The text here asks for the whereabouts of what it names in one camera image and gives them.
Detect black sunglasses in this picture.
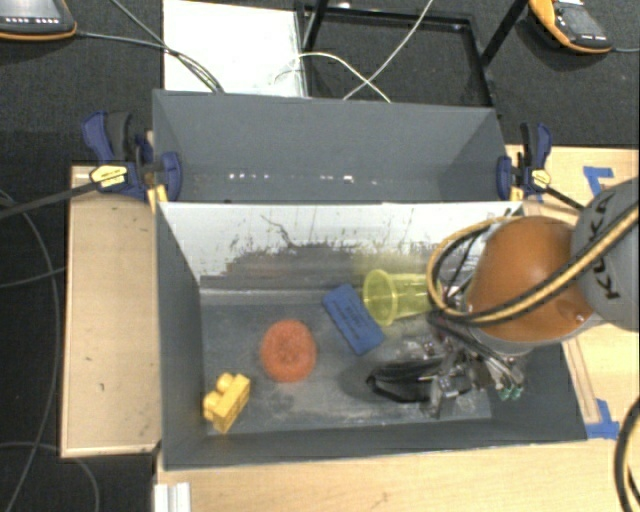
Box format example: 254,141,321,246
366,360,443,404

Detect yellow clear plastic cup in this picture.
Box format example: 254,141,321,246
361,268,437,328

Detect blue flat sponge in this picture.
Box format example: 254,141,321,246
321,283,387,357

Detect orange round scouring pad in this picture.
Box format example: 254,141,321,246
259,319,319,384

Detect yellow toy brick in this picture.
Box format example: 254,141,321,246
202,372,252,435

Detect grey metal bin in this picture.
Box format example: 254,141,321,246
151,88,589,471

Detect pale wood board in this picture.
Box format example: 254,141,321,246
59,164,164,459

